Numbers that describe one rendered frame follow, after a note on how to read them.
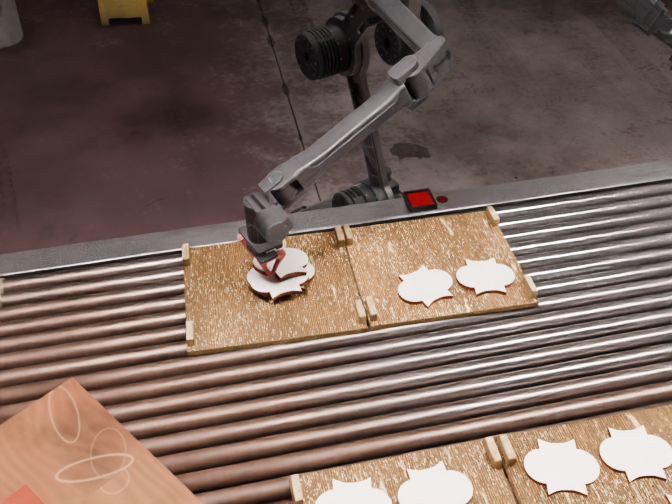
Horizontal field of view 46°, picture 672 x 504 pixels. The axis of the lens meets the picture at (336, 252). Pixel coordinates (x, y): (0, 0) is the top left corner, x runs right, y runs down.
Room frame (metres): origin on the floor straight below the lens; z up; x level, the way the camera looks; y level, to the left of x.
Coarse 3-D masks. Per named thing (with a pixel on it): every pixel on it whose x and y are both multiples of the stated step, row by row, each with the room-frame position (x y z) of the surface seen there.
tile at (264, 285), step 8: (256, 272) 1.37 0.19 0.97; (256, 280) 1.35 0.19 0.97; (264, 280) 1.35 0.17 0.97; (272, 280) 1.35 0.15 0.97; (288, 280) 1.35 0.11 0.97; (296, 280) 1.35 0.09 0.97; (304, 280) 1.35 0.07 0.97; (256, 288) 1.32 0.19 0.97; (264, 288) 1.32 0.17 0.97; (272, 288) 1.32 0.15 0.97; (280, 288) 1.32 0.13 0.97; (288, 288) 1.32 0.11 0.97; (296, 288) 1.32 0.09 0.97; (272, 296) 1.29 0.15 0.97; (280, 296) 1.30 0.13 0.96
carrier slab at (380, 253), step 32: (384, 224) 1.59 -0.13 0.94; (416, 224) 1.59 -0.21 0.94; (448, 224) 1.59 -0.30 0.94; (480, 224) 1.59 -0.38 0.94; (352, 256) 1.47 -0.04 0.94; (384, 256) 1.47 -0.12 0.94; (416, 256) 1.47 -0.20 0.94; (448, 256) 1.47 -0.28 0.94; (480, 256) 1.47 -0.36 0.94; (512, 256) 1.47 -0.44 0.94; (384, 288) 1.36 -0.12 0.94; (512, 288) 1.36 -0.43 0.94; (384, 320) 1.25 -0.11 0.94; (416, 320) 1.25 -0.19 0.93
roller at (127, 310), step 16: (640, 224) 1.62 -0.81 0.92; (656, 224) 1.61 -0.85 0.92; (544, 240) 1.55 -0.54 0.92; (560, 240) 1.55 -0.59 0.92; (576, 240) 1.55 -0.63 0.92; (592, 240) 1.56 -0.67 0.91; (608, 240) 1.57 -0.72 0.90; (352, 272) 1.43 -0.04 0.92; (128, 304) 1.32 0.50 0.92; (144, 304) 1.32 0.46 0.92; (160, 304) 1.32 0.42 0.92; (176, 304) 1.32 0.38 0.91; (16, 320) 1.27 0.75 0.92; (32, 320) 1.27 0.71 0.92; (48, 320) 1.27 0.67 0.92; (64, 320) 1.27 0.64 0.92; (80, 320) 1.27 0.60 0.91; (96, 320) 1.28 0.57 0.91; (0, 336) 1.23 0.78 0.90
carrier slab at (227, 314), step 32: (192, 256) 1.47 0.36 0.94; (224, 256) 1.47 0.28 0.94; (320, 256) 1.47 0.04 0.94; (192, 288) 1.36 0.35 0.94; (224, 288) 1.36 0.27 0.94; (320, 288) 1.36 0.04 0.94; (352, 288) 1.36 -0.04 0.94; (192, 320) 1.25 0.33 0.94; (224, 320) 1.25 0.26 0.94; (256, 320) 1.25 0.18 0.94; (288, 320) 1.25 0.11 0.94; (320, 320) 1.25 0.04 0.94; (352, 320) 1.25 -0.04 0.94; (192, 352) 1.16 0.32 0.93
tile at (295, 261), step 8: (280, 248) 1.44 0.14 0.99; (288, 248) 1.44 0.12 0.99; (288, 256) 1.41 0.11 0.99; (296, 256) 1.42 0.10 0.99; (304, 256) 1.42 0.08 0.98; (256, 264) 1.36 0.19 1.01; (272, 264) 1.37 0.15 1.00; (280, 264) 1.37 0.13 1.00; (288, 264) 1.38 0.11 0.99; (296, 264) 1.38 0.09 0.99; (304, 264) 1.39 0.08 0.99; (264, 272) 1.34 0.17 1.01; (280, 272) 1.34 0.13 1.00; (288, 272) 1.35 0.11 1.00; (296, 272) 1.36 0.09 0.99; (304, 272) 1.36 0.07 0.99; (280, 280) 1.32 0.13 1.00
